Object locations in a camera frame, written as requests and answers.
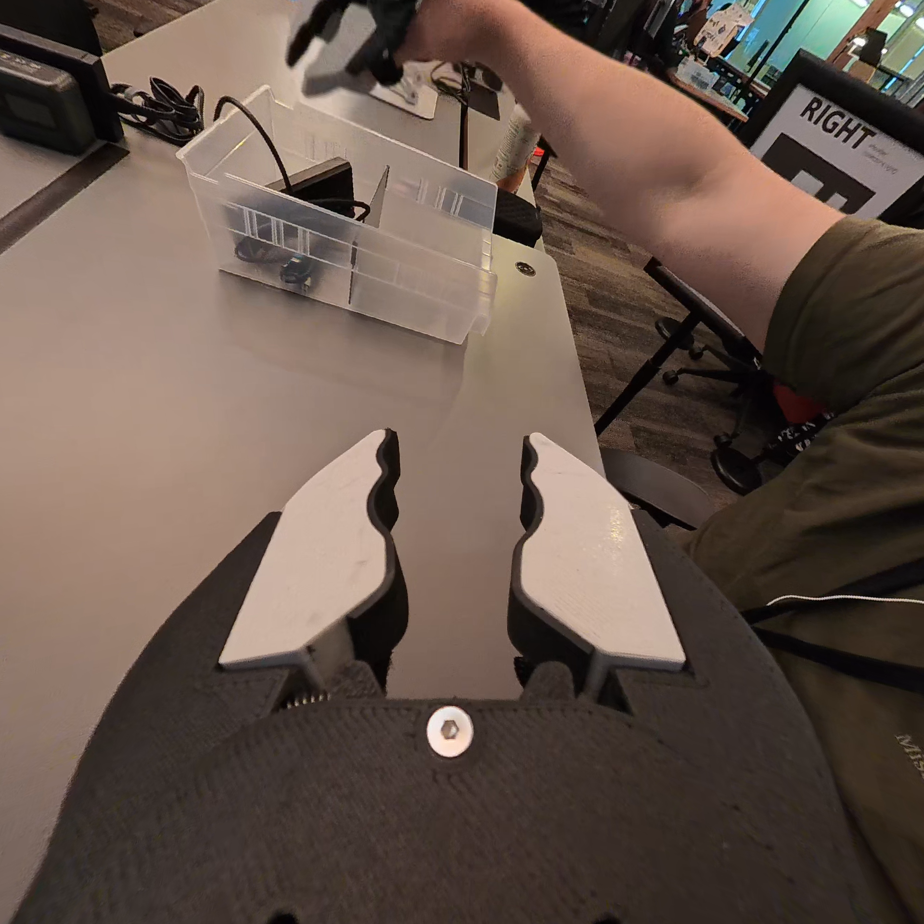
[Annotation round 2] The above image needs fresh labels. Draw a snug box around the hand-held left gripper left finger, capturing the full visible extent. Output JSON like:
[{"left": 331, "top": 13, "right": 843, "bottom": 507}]
[{"left": 218, "top": 429, "right": 410, "bottom": 683}]

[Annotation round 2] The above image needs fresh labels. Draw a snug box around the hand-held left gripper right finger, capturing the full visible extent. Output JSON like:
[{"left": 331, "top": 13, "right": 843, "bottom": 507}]
[{"left": 507, "top": 432, "right": 687, "bottom": 695}]

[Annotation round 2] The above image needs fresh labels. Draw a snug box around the gold plug black usb cable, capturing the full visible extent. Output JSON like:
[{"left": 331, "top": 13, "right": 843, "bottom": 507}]
[{"left": 215, "top": 96, "right": 372, "bottom": 221}]

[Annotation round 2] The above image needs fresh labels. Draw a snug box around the black usb hub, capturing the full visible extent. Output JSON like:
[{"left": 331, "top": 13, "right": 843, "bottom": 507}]
[{"left": 263, "top": 160, "right": 356, "bottom": 215}]

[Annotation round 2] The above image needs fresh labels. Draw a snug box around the clear plastic bin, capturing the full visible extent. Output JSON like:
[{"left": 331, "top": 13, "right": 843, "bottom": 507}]
[{"left": 177, "top": 85, "right": 501, "bottom": 345}]

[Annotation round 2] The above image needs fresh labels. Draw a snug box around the person's right forearm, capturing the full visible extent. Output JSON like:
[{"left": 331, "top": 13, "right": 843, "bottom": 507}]
[{"left": 469, "top": 14, "right": 847, "bottom": 356}]

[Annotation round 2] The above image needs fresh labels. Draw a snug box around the person's right hand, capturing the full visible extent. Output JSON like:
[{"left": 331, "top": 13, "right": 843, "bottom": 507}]
[{"left": 400, "top": 0, "right": 522, "bottom": 64}]

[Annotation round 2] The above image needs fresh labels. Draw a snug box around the white bottle red cap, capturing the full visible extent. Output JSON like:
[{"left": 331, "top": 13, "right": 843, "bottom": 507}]
[{"left": 491, "top": 104, "right": 544, "bottom": 185}]

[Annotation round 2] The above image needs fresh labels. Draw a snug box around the black office chair base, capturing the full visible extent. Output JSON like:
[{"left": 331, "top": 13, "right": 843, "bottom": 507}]
[{"left": 653, "top": 318, "right": 779, "bottom": 499}]

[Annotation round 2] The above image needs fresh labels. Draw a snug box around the black chair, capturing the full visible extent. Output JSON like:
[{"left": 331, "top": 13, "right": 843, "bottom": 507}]
[{"left": 494, "top": 191, "right": 544, "bottom": 248}]

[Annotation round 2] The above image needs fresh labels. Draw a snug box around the black box device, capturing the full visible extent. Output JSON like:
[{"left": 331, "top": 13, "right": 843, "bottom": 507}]
[{"left": 0, "top": 22, "right": 128, "bottom": 156}]

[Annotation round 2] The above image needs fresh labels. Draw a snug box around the black framed tag sign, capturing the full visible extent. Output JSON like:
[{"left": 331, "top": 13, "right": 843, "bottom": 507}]
[{"left": 593, "top": 49, "right": 924, "bottom": 437}]

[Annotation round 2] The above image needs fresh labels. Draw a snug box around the black coiled strap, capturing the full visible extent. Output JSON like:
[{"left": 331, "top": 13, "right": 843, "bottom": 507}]
[{"left": 108, "top": 76, "right": 208, "bottom": 147}]

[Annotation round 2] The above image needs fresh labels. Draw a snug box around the thin white cord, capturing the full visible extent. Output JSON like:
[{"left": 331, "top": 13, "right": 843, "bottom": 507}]
[{"left": 765, "top": 592, "right": 919, "bottom": 609}]

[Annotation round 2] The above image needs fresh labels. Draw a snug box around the black shoulder strap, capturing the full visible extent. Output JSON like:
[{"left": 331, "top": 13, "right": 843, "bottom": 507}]
[{"left": 744, "top": 559, "right": 924, "bottom": 695}]

